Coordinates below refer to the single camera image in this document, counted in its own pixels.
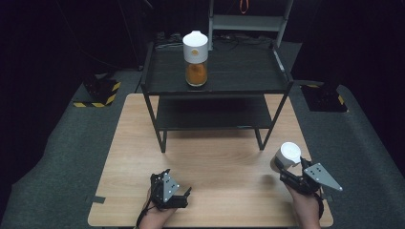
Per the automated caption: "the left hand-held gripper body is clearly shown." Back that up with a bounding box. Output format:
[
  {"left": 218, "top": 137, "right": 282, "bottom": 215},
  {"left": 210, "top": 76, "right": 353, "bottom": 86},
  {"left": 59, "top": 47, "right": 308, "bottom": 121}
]
[{"left": 149, "top": 169, "right": 192, "bottom": 210}]

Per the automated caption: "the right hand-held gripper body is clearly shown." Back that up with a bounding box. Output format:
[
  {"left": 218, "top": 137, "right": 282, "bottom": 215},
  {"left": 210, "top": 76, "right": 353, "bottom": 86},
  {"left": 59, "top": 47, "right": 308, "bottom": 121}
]
[{"left": 279, "top": 161, "right": 344, "bottom": 196}]

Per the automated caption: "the brown spice jar white lid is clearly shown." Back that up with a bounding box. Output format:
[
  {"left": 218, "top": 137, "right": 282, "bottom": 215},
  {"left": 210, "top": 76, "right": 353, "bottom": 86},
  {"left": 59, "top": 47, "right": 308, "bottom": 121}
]
[{"left": 269, "top": 141, "right": 303, "bottom": 174}]

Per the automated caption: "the black two-tier shelf rack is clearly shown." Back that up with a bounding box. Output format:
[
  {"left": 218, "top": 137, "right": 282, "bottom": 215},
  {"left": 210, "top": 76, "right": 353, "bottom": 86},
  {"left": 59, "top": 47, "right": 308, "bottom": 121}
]
[{"left": 139, "top": 40, "right": 295, "bottom": 154}]

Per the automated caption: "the orange spice jar white lid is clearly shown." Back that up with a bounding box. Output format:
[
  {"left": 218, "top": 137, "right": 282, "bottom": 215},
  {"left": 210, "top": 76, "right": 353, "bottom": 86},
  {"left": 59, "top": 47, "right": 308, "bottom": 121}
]
[{"left": 181, "top": 30, "right": 210, "bottom": 88}]

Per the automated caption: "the person's left hand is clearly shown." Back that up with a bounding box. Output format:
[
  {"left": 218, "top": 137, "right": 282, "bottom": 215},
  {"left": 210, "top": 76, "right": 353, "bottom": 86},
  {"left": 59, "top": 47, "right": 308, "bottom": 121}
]
[{"left": 138, "top": 188, "right": 178, "bottom": 229}]

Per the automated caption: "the person's right hand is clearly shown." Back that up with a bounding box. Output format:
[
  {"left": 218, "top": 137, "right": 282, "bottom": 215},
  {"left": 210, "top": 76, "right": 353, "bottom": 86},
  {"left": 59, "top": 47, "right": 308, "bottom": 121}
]
[{"left": 285, "top": 182, "right": 323, "bottom": 229}]

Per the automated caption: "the black base with hazard stripes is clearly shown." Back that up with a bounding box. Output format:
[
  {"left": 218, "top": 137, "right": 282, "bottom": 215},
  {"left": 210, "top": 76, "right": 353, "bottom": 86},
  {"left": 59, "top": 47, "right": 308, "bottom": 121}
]
[
  {"left": 300, "top": 83, "right": 349, "bottom": 114},
  {"left": 73, "top": 73, "right": 122, "bottom": 109}
]

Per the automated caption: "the grey metal stand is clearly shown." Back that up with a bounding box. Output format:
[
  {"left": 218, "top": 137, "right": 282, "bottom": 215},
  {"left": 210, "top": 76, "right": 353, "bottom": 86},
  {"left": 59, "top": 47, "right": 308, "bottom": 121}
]
[{"left": 206, "top": 0, "right": 294, "bottom": 52}]

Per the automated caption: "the black wrist strap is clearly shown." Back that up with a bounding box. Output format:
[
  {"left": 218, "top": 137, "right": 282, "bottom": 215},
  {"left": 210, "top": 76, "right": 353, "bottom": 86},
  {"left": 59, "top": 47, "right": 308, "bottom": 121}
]
[
  {"left": 312, "top": 191, "right": 326, "bottom": 219},
  {"left": 136, "top": 198, "right": 158, "bottom": 228}
]

